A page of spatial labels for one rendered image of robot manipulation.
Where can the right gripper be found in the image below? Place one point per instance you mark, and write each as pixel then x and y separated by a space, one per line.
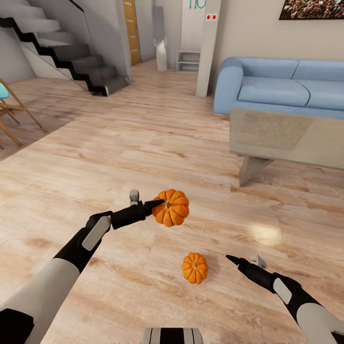
pixel 251 271

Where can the pumpkin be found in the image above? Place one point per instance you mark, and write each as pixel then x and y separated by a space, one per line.
pixel 173 210
pixel 195 268

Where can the robot trunk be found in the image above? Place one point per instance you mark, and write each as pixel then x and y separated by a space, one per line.
pixel 172 336

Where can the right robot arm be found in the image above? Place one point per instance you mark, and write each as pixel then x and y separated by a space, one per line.
pixel 318 325

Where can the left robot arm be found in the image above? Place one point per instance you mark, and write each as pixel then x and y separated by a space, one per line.
pixel 27 315

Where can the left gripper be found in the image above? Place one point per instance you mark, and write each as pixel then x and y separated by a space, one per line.
pixel 139 212

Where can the standing mirror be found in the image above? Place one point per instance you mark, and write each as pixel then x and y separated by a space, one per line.
pixel 159 38

